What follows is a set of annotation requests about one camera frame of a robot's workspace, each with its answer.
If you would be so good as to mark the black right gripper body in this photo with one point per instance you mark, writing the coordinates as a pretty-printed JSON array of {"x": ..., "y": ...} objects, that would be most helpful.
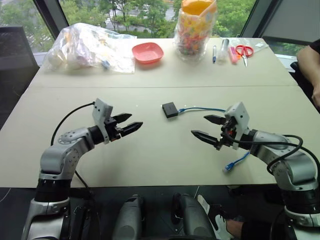
[{"x": 228, "y": 135}]

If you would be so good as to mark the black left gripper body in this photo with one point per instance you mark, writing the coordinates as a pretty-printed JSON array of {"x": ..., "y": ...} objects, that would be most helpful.
[{"x": 113, "y": 130}]

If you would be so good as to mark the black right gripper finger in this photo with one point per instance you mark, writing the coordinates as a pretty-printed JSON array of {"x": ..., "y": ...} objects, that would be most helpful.
[
  {"x": 206, "y": 138},
  {"x": 215, "y": 119}
]

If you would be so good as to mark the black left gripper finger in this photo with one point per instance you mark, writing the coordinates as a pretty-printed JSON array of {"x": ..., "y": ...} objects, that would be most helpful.
[
  {"x": 132, "y": 127},
  {"x": 123, "y": 117}
]

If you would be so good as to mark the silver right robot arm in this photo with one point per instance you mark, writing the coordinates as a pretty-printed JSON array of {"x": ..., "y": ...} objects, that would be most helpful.
[{"x": 287, "y": 162}]

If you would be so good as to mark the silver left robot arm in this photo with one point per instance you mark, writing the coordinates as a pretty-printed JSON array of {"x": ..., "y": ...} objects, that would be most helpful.
[{"x": 62, "y": 155}]

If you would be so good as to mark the person bare forearm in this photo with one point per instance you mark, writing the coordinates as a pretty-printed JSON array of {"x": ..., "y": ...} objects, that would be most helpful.
[{"x": 308, "y": 65}]

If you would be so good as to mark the small black adapter box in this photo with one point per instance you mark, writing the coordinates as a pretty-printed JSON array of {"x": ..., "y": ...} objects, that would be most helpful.
[{"x": 170, "y": 110}]

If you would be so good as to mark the person bare hand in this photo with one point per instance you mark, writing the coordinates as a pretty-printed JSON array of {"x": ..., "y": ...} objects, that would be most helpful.
[{"x": 317, "y": 97}]

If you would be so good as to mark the blue pen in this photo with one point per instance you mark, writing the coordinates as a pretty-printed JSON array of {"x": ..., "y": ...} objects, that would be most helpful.
[{"x": 214, "y": 54}]

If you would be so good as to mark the pink highlighter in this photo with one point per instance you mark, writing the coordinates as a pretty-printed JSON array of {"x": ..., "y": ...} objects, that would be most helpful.
[{"x": 233, "y": 55}]

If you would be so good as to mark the red plastic bowl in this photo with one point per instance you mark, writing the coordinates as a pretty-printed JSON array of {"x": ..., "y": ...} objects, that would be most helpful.
[{"x": 148, "y": 53}]

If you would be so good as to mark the clear plastic bag of items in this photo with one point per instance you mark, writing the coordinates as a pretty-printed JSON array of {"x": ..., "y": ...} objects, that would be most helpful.
[{"x": 87, "y": 47}]

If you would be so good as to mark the white and black shoe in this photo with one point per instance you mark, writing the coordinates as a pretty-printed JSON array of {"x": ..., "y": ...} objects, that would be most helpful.
[{"x": 217, "y": 217}]

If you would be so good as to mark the grey rounded robot leg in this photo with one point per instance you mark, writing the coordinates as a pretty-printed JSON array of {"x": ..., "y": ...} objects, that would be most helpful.
[
  {"x": 192, "y": 217},
  {"x": 130, "y": 217}
]

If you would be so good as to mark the small clear plastic packet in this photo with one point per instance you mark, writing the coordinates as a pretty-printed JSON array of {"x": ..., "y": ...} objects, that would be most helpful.
[{"x": 258, "y": 45}]

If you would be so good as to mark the bag of colourful items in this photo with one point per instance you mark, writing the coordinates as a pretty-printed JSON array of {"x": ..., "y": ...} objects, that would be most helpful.
[{"x": 192, "y": 32}]

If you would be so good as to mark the black office chair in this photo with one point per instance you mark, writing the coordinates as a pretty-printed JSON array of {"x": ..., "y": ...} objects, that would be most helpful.
[{"x": 301, "y": 75}]

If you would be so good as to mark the black mesh chair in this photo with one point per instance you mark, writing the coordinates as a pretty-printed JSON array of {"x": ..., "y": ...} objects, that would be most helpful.
[{"x": 15, "y": 62}]

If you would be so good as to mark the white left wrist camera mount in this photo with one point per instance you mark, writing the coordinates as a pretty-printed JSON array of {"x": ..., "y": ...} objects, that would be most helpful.
[{"x": 101, "y": 110}]

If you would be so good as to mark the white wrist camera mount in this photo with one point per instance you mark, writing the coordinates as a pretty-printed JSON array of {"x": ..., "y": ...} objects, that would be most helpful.
[
  {"x": 101, "y": 110},
  {"x": 240, "y": 112}
]

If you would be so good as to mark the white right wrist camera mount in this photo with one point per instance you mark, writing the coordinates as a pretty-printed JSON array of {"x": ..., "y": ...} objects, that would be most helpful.
[{"x": 240, "y": 112}]

